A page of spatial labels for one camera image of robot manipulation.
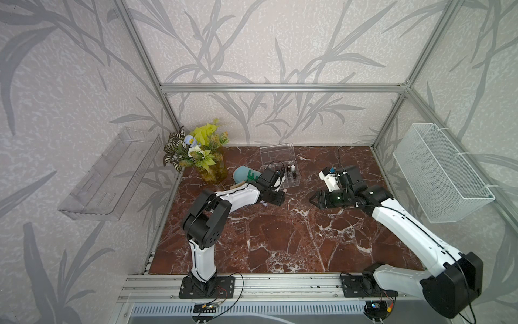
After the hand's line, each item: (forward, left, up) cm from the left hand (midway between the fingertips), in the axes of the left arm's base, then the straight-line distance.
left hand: (282, 197), depth 94 cm
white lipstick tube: (+16, -6, +3) cm, 17 cm away
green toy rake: (+14, +16, -3) cm, 21 cm away
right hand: (-8, -12, +14) cm, 20 cm away
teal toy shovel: (+15, +21, -3) cm, 26 cm away
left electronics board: (-42, +29, -5) cm, 51 cm away
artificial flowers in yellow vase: (+15, +37, +18) cm, 43 cm away
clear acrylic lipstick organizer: (+30, -3, -2) cm, 31 cm away
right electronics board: (-42, -35, -8) cm, 55 cm away
